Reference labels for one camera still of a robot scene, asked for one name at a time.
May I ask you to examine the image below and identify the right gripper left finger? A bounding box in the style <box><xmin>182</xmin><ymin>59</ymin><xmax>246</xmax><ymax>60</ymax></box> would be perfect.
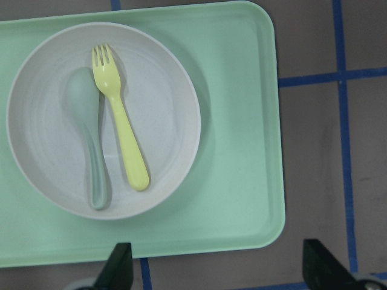
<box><xmin>92</xmin><ymin>242</ymin><xmax>134</xmax><ymax>290</ymax></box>

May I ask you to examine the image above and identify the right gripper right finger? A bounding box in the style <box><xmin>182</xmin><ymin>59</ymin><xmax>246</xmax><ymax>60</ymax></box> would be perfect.
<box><xmin>302</xmin><ymin>239</ymin><xmax>363</xmax><ymax>290</ymax></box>

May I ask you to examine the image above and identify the pale green plastic spoon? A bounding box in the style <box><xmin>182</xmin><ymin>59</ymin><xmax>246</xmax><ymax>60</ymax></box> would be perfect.
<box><xmin>65</xmin><ymin>67</ymin><xmax>108</xmax><ymax>210</ymax></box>

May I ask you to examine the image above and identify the round beige plate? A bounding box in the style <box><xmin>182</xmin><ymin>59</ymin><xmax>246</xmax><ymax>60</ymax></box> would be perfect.
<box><xmin>6</xmin><ymin>22</ymin><xmax>201</xmax><ymax>220</ymax></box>

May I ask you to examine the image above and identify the yellow plastic fork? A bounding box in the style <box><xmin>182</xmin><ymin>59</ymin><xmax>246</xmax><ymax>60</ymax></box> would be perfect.
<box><xmin>91</xmin><ymin>44</ymin><xmax>150</xmax><ymax>192</ymax></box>

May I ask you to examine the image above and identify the light green rectangular tray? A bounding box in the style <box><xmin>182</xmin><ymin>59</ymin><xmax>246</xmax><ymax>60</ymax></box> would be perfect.
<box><xmin>1</xmin><ymin>1</ymin><xmax>285</xmax><ymax>267</ymax></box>

